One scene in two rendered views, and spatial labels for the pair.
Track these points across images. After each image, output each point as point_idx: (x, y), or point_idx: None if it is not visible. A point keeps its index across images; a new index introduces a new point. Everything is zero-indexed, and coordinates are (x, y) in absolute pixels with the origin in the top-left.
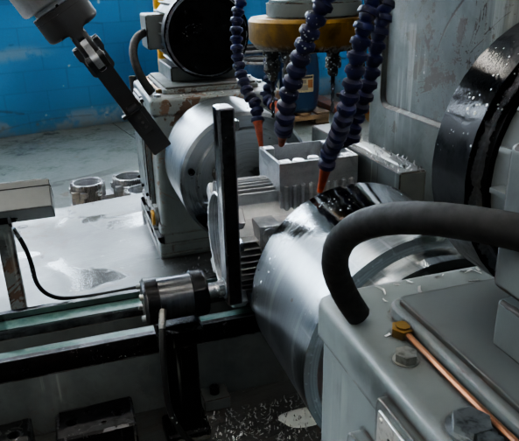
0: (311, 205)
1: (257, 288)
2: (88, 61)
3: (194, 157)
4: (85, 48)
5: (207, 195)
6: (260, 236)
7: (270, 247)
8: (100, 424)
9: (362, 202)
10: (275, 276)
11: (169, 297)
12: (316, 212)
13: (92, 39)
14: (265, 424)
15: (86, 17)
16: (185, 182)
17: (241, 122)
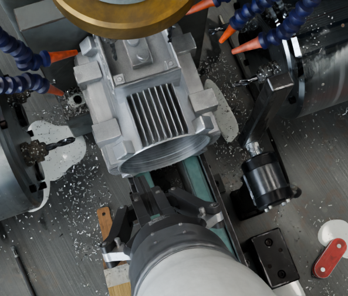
0: (307, 44)
1: (310, 106)
2: (224, 222)
3: (24, 180)
4: (208, 228)
5: (124, 159)
6: (217, 107)
7: (311, 86)
8: (283, 252)
9: (327, 6)
10: (335, 87)
11: (284, 180)
12: (320, 41)
13: (200, 218)
14: (236, 150)
15: (196, 221)
16: (36, 199)
17: None
